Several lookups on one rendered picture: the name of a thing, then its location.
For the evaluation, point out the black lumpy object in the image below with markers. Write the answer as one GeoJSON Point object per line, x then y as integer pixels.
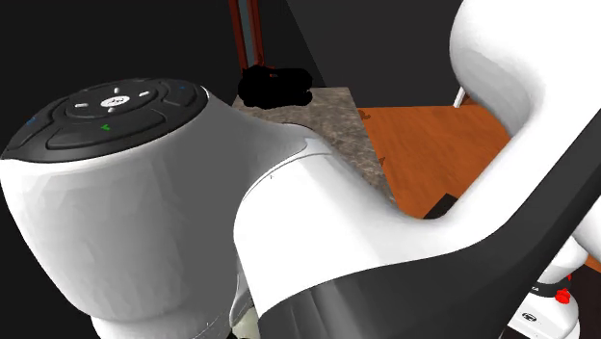
{"type": "Point", "coordinates": [274, 88]}

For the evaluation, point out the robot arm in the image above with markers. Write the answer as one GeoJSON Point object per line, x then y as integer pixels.
{"type": "Point", "coordinates": [141, 211]}

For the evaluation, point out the red-brown door frame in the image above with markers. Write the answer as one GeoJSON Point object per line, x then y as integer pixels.
{"type": "Point", "coordinates": [244, 33]}

